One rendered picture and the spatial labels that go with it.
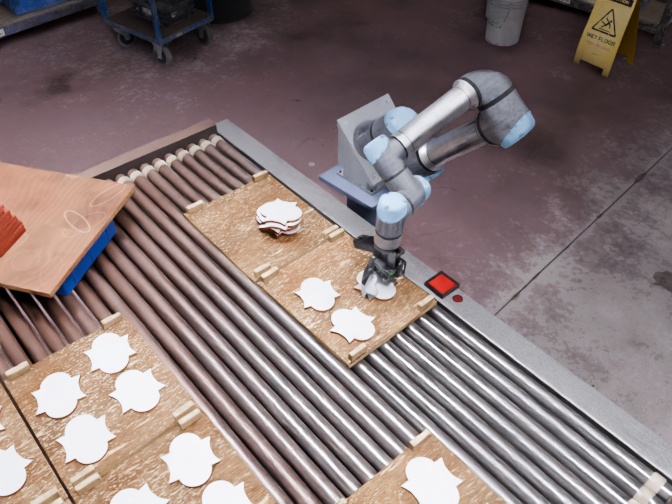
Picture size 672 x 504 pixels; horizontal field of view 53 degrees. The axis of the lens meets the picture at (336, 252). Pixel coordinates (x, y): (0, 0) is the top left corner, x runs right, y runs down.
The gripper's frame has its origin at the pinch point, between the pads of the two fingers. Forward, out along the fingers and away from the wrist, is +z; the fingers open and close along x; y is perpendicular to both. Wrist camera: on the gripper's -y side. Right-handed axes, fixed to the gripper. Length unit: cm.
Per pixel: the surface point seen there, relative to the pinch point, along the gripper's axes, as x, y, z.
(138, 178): -26, -97, 9
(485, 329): 13.1, 31.6, 0.8
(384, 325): -8.7, 12.5, -0.1
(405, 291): 5.2, 7.3, 0.3
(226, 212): -14, -58, 5
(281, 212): -5.4, -38.5, -4.8
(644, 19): 407, -114, 88
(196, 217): -23, -63, 5
